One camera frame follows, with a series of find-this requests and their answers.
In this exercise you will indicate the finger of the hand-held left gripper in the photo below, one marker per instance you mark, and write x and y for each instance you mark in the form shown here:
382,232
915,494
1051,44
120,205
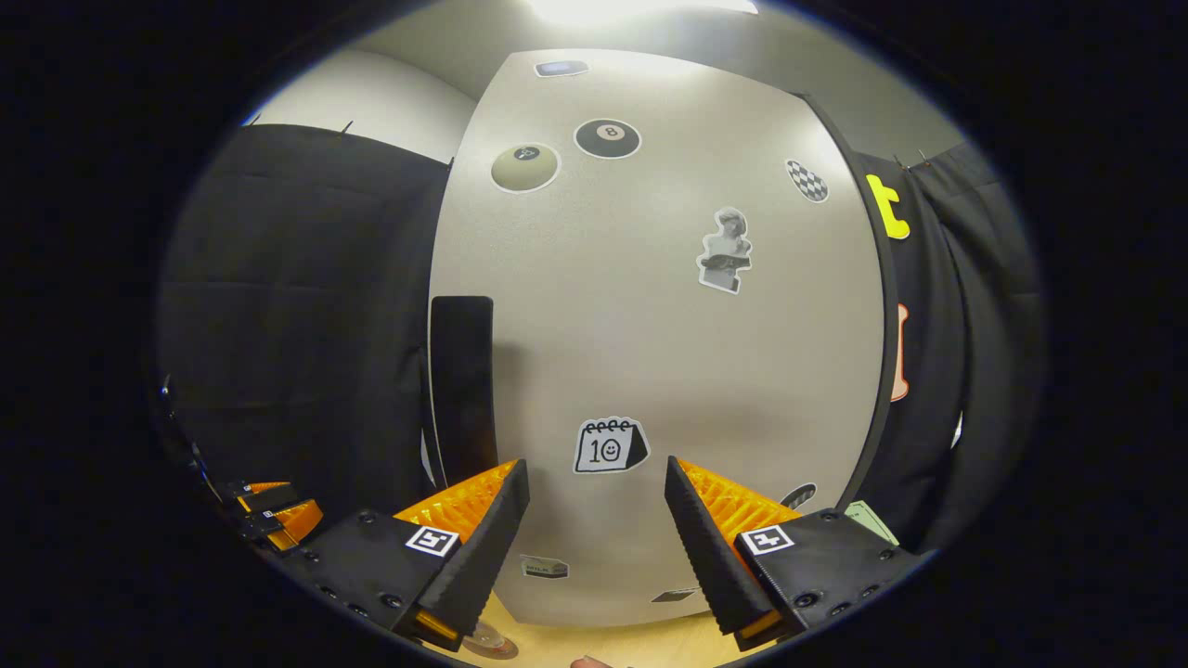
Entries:
288,524
260,494

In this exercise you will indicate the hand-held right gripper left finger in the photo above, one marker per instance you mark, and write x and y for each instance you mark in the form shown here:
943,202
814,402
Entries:
492,538

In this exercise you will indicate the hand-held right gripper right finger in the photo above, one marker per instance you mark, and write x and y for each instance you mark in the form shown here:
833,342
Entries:
701,538

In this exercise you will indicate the grey cabinet door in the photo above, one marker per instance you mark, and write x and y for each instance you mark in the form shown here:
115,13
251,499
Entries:
631,325

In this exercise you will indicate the grey cabinet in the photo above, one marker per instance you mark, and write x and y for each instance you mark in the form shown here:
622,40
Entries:
886,278

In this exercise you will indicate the green book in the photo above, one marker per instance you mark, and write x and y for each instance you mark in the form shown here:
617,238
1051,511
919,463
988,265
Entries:
872,522

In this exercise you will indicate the black backdrop cloth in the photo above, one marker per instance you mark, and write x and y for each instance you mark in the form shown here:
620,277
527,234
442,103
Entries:
297,306

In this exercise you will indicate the large ceiling light panel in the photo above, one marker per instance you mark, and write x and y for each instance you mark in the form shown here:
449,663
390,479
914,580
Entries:
640,9

